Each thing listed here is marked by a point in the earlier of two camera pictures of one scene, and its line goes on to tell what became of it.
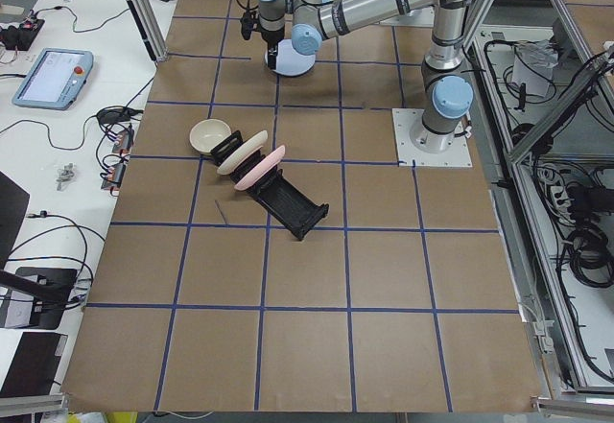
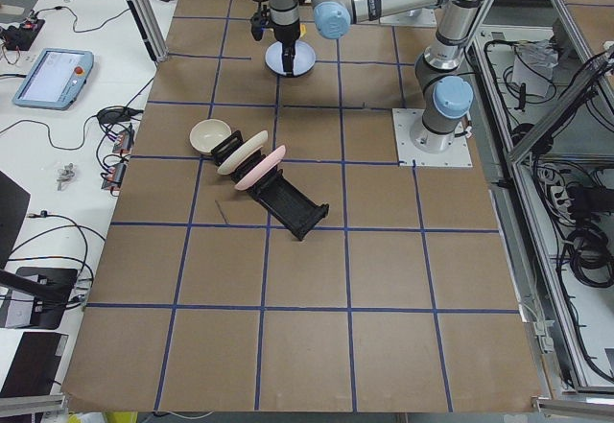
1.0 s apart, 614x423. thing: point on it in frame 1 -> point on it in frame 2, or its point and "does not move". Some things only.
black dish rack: [290, 206] does not move
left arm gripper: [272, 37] -> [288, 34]
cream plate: [252, 145] does not move
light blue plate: [291, 61] does not move
